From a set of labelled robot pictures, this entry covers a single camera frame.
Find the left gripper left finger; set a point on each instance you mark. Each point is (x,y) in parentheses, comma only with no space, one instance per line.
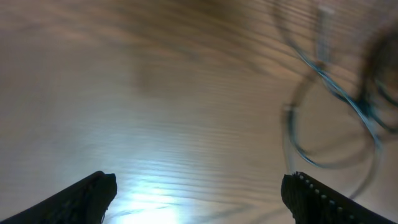
(84,202)

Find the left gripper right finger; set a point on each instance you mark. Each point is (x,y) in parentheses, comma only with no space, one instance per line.
(312,202)

